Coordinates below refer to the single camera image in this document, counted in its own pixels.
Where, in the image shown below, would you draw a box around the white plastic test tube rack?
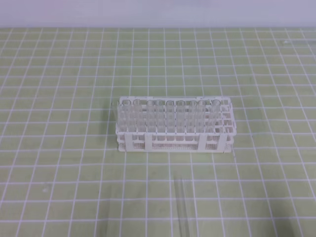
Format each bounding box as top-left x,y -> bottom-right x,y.
111,96 -> 237,153

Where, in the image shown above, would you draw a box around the green grid tablecloth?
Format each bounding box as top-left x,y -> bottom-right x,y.
0,28 -> 316,237

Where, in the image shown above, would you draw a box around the clear test tube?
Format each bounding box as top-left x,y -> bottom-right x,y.
174,179 -> 191,237

